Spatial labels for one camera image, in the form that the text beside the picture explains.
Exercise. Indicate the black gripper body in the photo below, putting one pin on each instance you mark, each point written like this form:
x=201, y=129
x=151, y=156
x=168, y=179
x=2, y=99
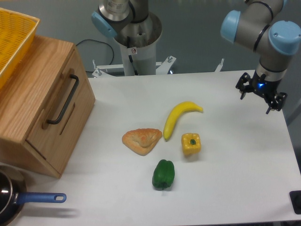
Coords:
x=264, y=84

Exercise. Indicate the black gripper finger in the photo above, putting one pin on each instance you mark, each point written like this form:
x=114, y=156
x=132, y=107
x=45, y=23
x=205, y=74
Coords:
x=243, y=85
x=275, y=101

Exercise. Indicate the wooden top drawer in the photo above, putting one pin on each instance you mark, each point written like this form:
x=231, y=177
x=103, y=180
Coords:
x=59, y=125

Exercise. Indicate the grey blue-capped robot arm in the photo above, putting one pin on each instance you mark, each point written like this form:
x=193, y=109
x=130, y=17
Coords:
x=275, y=42

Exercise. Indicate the wooden drawer cabinet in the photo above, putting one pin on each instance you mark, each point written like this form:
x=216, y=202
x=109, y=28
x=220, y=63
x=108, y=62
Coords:
x=23, y=98

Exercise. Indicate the yellow banana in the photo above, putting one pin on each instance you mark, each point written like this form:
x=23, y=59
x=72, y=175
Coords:
x=176, y=113

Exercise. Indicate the yellow bell pepper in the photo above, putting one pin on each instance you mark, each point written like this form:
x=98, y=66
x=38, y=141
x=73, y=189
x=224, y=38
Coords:
x=191, y=143

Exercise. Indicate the black corner clamp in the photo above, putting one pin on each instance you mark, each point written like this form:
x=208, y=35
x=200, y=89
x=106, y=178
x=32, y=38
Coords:
x=295, y=197

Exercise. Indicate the toy croissant bread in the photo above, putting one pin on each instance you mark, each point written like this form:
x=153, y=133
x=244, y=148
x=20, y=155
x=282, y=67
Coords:
x=141, y=141

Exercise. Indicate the green bell pepper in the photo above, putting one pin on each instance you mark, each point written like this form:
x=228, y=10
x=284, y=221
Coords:
x=163, y=175

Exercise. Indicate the yellow plastic basket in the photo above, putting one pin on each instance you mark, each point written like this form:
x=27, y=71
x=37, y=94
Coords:
x=17, y=31

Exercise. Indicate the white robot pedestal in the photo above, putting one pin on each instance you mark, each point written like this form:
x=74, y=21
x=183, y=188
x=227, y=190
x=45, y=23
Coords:
x=137, y=42

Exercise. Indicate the black pan blue handle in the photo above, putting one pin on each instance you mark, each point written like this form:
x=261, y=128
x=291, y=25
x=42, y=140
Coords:
x=14, y=194

